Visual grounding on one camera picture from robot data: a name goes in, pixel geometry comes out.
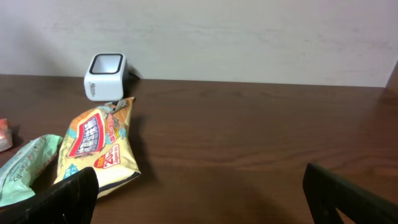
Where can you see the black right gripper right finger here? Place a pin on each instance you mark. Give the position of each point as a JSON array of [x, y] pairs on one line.
[[327, 194]]

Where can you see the small orange snack packet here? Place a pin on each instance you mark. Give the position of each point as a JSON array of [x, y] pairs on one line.
[[5, 135]]

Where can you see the white barcode scanner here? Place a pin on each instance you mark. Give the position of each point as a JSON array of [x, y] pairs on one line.
[[106, 76]]

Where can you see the mint green tissue pack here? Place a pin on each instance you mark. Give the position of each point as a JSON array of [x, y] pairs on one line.
[[19, 172]]

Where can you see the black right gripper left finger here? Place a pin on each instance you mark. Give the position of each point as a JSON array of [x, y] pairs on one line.
[[71, 200]]

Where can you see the yellow orange snack bag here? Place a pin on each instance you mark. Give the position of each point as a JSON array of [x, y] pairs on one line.
[[98, 138]]

